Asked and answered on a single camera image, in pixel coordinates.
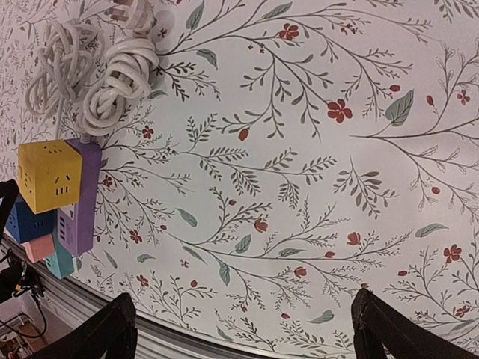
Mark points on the yellow cube socket adapter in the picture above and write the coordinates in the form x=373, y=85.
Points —
x=50, y=175

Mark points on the blue cube socket adapter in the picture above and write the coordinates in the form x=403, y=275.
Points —
x=24, y=226

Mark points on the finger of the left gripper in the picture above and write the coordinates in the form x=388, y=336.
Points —
x=9, y=191

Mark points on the teal power strip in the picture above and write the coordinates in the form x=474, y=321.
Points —
x=60, y=262

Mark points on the purple power strip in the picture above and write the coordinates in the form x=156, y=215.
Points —
x=76, y=221

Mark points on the pink plug adapter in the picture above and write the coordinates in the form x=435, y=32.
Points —
x=39, y=248

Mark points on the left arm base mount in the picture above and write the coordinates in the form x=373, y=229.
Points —
x=18, y=277

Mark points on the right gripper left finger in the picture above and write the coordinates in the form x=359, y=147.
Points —
x=109, y=333

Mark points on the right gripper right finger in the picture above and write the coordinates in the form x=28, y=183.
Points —
x=378, y=328

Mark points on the floral table mat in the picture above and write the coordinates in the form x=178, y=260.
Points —
x=286, y=155

